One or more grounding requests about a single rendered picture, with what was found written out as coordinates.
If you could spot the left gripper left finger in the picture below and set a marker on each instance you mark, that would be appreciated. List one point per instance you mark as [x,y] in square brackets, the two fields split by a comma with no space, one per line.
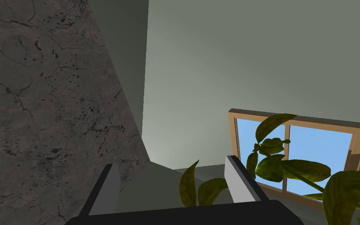
[106,193]

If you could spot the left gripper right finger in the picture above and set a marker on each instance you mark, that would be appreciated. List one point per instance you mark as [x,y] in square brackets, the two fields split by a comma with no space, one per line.
[241,184]

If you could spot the green leafy plant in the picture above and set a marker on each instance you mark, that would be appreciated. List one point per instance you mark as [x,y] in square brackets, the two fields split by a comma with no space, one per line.
[292,170]

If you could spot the wooden framed window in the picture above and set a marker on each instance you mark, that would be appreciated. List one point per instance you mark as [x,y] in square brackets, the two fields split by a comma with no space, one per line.
[320,150]

